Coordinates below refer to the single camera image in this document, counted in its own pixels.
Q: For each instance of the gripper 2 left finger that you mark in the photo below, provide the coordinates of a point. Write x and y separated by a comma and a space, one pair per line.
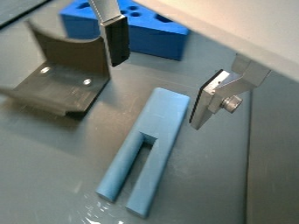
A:
114, 30

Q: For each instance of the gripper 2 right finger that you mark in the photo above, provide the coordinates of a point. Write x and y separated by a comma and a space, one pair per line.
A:
220, 92

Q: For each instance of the light blue square-circle object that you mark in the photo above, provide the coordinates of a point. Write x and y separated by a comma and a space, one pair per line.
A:
156, 128

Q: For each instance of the black curved fixture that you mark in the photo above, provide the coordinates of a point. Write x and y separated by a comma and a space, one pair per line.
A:
67, 82

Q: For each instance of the blue shape sorter block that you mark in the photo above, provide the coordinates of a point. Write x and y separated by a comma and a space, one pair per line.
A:
154, 34

